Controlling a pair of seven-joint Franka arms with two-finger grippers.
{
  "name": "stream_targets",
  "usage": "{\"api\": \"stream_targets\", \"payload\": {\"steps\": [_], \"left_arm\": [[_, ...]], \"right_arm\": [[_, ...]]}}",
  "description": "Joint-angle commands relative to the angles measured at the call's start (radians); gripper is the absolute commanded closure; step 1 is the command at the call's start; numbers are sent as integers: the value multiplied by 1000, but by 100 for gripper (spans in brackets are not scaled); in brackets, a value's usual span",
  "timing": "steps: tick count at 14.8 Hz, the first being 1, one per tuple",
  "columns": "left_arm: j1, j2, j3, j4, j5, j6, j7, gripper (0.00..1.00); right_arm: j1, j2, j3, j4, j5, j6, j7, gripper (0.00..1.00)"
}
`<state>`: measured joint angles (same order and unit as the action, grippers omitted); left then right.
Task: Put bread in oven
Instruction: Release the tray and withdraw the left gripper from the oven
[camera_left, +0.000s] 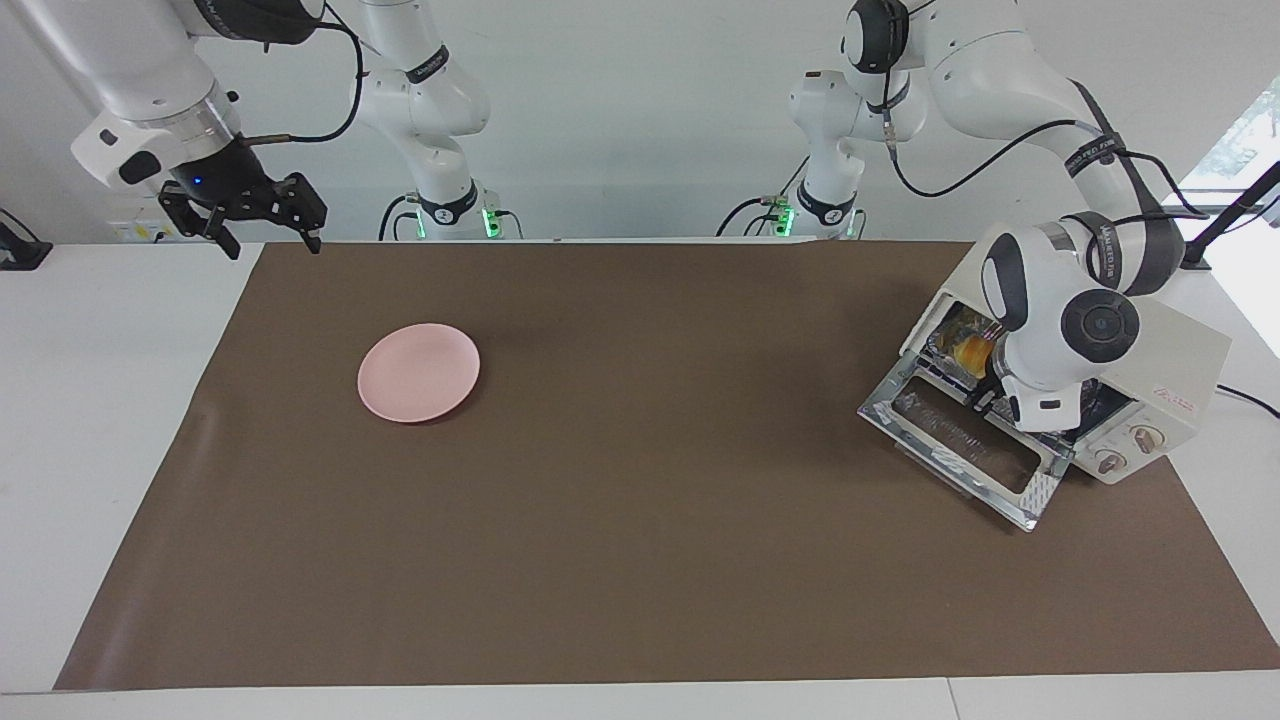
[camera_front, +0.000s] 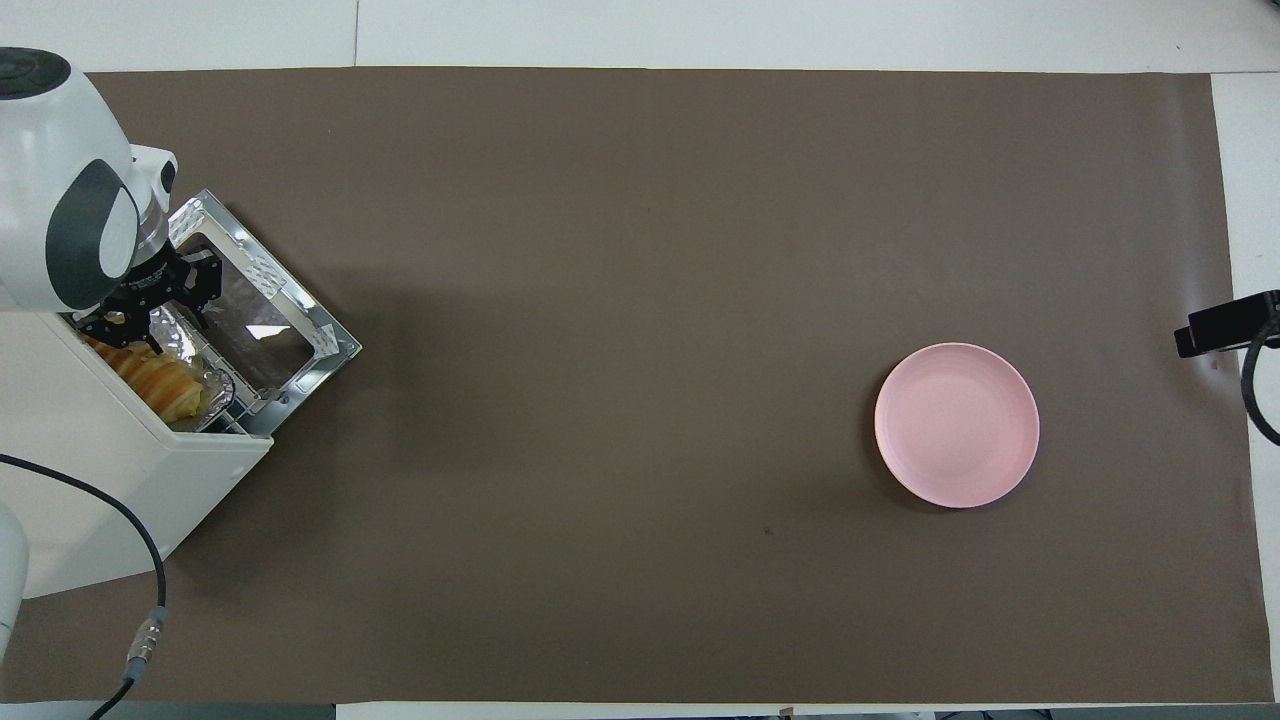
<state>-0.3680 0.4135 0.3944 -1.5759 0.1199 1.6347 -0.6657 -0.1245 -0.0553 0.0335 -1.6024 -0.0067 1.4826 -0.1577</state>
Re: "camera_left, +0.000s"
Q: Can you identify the black table clamp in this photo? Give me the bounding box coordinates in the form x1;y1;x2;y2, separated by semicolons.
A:
0;207;54;272

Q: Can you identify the glass oven door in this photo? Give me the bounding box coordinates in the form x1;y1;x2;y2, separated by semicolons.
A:
857;362;1073;533

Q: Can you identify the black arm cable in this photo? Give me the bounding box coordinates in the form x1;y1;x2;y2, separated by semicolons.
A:
880;95;1211;221
245;18;364;147

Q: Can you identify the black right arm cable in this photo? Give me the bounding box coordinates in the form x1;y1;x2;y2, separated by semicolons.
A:
245;18;364;147

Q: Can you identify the black camera stand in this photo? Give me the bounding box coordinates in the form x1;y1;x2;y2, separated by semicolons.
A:
1163;160;1280;271

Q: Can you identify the black oven power cable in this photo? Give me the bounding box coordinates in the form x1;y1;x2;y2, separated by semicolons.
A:
1215;383;1280;419

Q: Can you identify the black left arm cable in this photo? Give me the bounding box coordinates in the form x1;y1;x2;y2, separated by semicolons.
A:
880;95;1211;221

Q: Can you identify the pink round plate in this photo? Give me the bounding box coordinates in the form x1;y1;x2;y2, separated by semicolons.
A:
357;323;482;424

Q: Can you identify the brown table mat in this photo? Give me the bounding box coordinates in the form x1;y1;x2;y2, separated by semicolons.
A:
53;240;1280;691

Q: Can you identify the cream toaster oven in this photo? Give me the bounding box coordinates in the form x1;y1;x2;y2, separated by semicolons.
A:
900;245;1233;487

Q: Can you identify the bright window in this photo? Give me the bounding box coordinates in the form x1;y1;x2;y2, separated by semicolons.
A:
1175;78;1280;216

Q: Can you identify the white wall socket box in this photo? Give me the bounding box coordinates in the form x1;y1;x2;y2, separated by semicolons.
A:
105;193;211;243

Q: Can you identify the aluminium foil tray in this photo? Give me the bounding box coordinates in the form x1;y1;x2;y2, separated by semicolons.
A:
925;303;1004;386

